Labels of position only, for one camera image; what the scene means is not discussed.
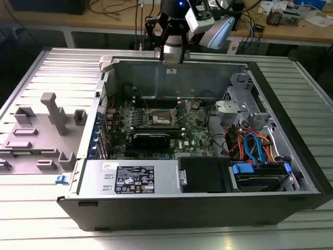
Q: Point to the grey electronic device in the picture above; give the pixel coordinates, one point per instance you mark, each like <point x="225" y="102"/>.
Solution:
<point x="292" y="17"/>

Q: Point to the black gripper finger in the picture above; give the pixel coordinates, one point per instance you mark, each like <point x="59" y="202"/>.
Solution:
<point x="185" y="39"/>
<point x="153" y="31"/>

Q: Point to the black desktop tower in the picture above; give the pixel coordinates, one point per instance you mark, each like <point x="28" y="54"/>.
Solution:
<point x="240" y="24"/>

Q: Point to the CPU socket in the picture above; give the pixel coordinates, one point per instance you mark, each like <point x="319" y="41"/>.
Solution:
<point x="161" y="118"/>

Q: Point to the large black box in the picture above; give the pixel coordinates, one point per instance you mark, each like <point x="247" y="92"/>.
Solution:
<point x="52" y="6"/>

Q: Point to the grey parts rack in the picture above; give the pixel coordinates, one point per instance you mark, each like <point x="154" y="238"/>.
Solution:
<point x="56" y="117"/>

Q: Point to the white paper sheets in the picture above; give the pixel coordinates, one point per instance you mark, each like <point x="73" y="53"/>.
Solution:
<point x="320" y="21"/>

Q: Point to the small black box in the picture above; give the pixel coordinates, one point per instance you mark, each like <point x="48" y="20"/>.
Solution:
<point x="259" y="28"/>

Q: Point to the wooden desk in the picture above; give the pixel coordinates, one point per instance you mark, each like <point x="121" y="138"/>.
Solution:
<point x="286" y="35"/>

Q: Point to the black PC case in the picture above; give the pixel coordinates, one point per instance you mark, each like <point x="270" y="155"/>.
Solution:
<point x="182" y="213"/>

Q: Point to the silver power supply unit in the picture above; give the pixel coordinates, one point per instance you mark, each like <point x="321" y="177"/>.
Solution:
<point x="166" y="179"/>

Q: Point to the black graphics card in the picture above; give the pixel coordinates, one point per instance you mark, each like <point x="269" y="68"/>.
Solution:
<point x="151" y="140"/>

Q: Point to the round coin battery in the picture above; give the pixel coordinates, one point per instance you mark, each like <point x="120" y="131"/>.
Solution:
<point x="195" y="105"/>

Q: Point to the copper coil part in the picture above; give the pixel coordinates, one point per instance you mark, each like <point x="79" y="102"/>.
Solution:
<point x="274" y="17"/>

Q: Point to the white printed leaflet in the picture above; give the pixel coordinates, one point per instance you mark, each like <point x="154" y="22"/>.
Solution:
<point x="270" y="6"/>

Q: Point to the blue slot retainer clips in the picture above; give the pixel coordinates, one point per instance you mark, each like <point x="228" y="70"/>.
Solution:
<point x="95" y="129"/>

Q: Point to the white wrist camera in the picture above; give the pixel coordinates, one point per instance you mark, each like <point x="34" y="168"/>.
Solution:
<point x="199" y="23"/>

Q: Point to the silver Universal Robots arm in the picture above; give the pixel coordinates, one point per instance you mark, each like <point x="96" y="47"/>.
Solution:
<point x="221" y="34"/>

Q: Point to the hard disk in blue carrier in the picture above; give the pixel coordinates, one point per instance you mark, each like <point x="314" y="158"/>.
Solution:
<point x="242" y="169"/>

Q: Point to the silver metal drive cage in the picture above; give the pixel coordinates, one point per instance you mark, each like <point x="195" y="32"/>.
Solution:
<point x="229" y="108"/>

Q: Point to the white QR label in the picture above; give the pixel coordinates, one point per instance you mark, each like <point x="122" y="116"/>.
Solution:
<point x="233" y="47"/>

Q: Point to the green motherboard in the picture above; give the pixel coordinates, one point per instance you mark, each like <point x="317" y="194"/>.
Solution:
<point x="192" y="125"/>

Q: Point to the black RAM slot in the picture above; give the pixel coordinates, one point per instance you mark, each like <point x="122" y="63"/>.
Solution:
<point x="156" y="128"/>
<point x="153" y="101"/>

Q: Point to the blue plastic latch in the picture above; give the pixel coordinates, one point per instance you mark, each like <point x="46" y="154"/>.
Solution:
<point x="62" y="179"/>

